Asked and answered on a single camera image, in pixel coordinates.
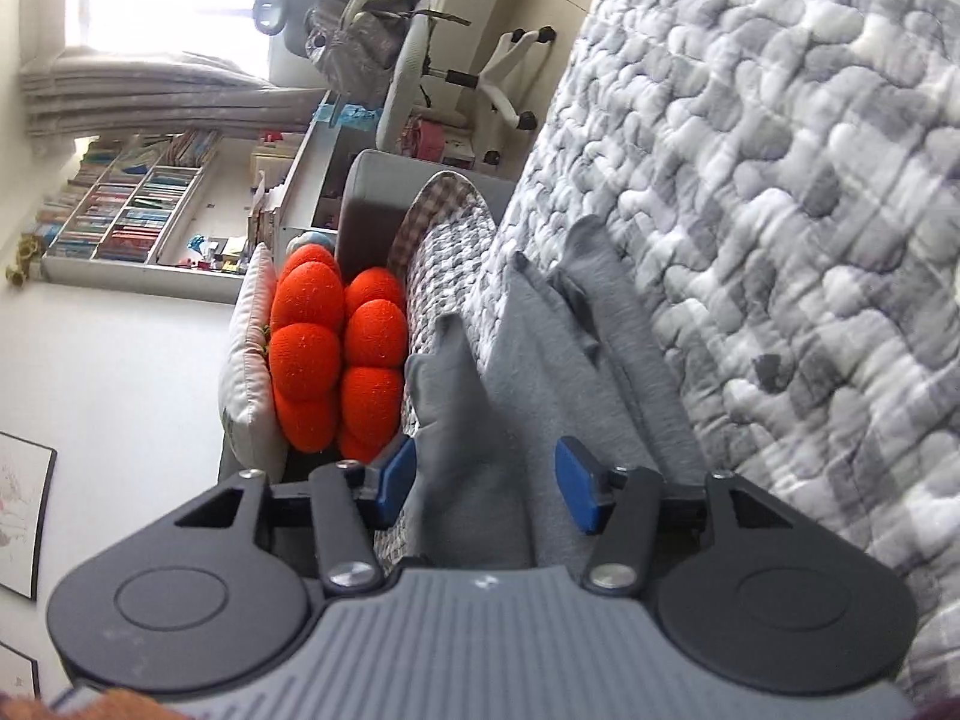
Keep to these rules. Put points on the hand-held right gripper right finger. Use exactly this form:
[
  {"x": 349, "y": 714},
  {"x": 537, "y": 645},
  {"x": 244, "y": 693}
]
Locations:
[{"x": 577, "y": 487}]

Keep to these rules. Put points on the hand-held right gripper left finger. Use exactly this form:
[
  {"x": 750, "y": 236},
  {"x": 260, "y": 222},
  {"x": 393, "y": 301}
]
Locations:
[{"x": 397, "y": 476}]

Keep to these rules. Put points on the grey pants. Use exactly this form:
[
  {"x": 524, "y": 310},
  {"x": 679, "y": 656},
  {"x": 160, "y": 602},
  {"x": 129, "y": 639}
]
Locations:
[{"x": 540, "y": 360}]

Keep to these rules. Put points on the grey clothes on chair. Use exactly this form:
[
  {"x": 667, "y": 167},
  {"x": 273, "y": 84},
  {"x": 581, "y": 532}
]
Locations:
[{"x": 360, "y": 45}]

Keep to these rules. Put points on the light grey pillow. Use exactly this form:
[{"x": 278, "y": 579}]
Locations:
[{"x": 247, "y": 390}]

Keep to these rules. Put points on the blue plush toy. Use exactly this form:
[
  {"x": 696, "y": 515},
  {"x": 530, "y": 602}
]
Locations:
[{"x": 311, "y": 240}]

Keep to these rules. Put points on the white desk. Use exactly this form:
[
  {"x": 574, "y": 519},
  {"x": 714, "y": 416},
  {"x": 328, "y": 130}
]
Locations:
[{"x": 315, "y": 157}]

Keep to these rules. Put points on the pink storage box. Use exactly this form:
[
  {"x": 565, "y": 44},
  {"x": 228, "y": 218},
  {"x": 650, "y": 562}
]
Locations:
[{"x": 431, "y": 142}]

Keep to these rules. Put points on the grey checked quilted blanket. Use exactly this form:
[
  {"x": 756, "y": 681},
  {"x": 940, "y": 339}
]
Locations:
[{"x": 750, "y": 165}]

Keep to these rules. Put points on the white bookshelf with books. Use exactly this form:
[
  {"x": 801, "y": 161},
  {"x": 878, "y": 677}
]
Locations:
[{"x": 127, "y": 202}]

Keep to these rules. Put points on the grey white office chair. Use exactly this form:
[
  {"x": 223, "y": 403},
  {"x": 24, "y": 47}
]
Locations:
[{"x": 405, "y": 67}]

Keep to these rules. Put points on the yellow toy figure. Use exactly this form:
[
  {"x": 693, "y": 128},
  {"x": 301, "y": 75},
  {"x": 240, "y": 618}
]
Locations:
[{"x": 21, "y": 262}]

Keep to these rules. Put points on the grey curtain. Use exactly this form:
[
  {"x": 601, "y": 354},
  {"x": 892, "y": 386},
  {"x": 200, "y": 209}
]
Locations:
[{"x": 150, "y": 90}]

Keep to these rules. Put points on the black framed wall picture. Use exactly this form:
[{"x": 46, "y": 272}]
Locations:
[
  {"x": 15, "y": 671},
  {"x": 22, "y": 510}
]

